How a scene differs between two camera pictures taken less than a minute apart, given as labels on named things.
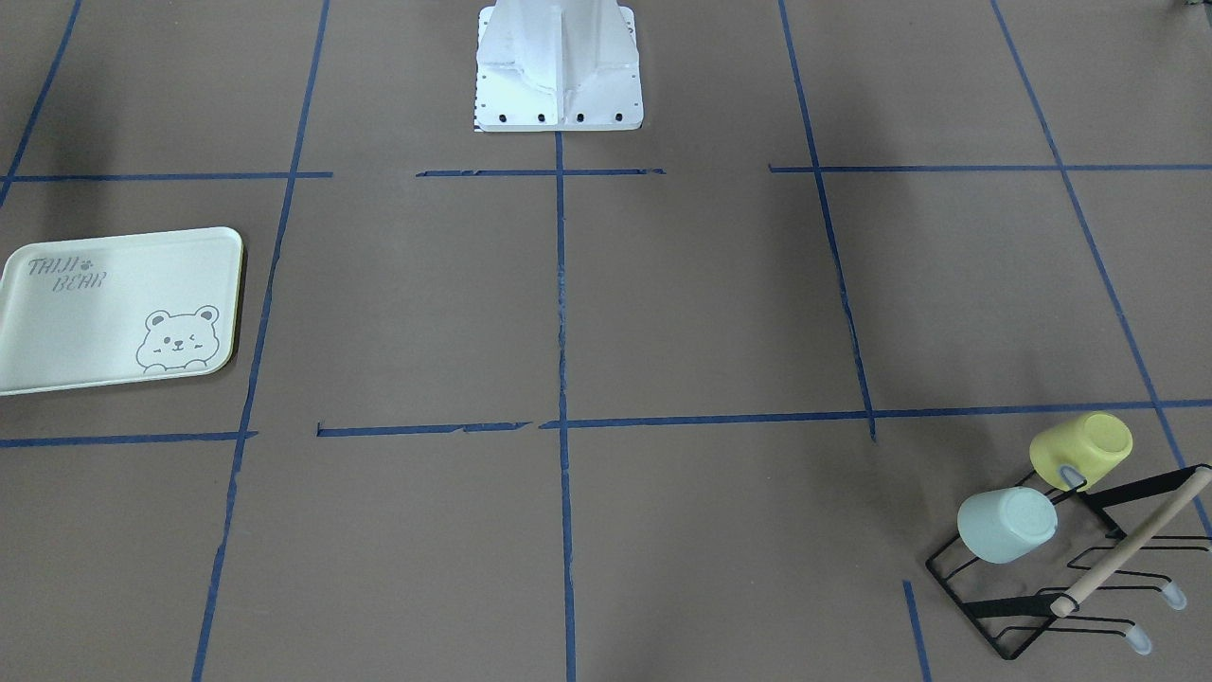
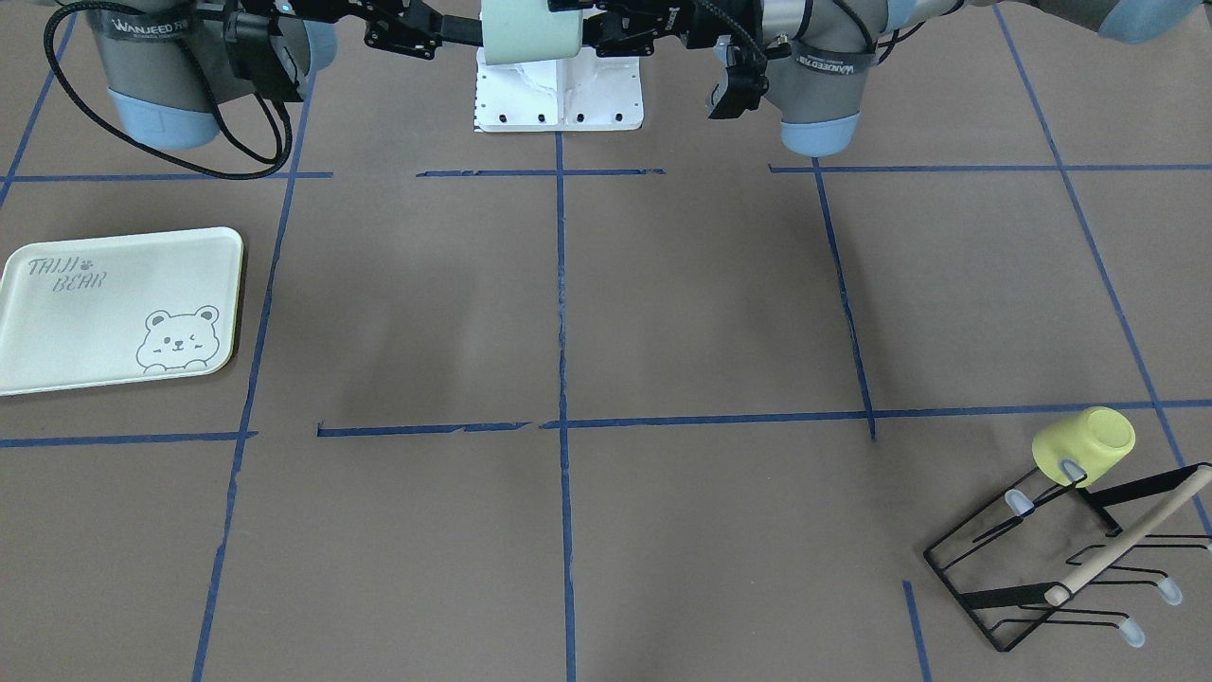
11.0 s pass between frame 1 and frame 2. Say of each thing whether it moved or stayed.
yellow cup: stayed
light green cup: moved
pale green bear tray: stayed
